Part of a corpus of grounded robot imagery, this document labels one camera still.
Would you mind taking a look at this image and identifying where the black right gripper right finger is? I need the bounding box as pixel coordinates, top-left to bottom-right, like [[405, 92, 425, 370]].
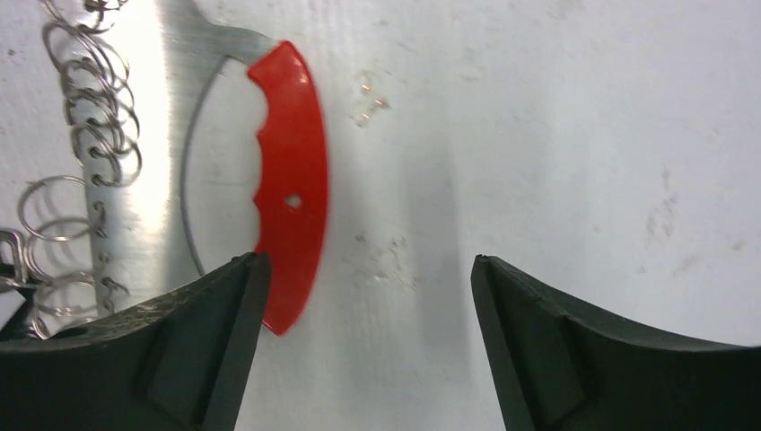
[[471, 255, 760, 430]]

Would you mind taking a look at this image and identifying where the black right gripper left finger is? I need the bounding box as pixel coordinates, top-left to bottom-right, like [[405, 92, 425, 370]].
[[1, 253, 271, 430]]

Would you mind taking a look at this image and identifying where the steel key holder red handle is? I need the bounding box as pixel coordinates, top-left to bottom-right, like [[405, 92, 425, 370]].
[[16, 0, 330, 341]]

